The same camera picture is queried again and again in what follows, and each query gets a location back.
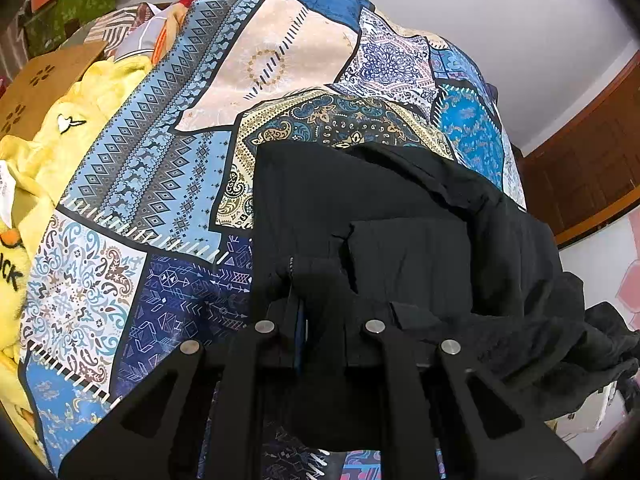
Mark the striped brown cloth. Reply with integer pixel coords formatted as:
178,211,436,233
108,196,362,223
81,2,167,62

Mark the blue patchwork blanket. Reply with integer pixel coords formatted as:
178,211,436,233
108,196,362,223
19,0,527,480

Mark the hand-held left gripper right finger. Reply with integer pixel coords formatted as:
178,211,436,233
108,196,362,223
344,304,585,480

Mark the wooden door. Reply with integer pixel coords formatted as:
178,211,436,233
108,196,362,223
517,51,640,252

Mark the brown cardboard box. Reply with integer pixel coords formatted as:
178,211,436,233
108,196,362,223
0,40,109,137

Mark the yellow plush blanket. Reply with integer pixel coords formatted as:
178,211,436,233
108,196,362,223
0,54,153,463

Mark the green patterned box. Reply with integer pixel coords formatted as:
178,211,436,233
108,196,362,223
24,0,119,57

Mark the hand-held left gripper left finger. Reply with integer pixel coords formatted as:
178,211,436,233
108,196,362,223
57,301,310,480

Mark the white sliding wardrobe door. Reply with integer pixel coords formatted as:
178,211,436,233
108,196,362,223
557,205,640,333

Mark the white paper tag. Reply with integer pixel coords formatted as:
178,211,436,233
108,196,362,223
0,160,14,207

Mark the black zip hoodie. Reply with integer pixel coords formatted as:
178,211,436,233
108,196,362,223
251,140,640,452

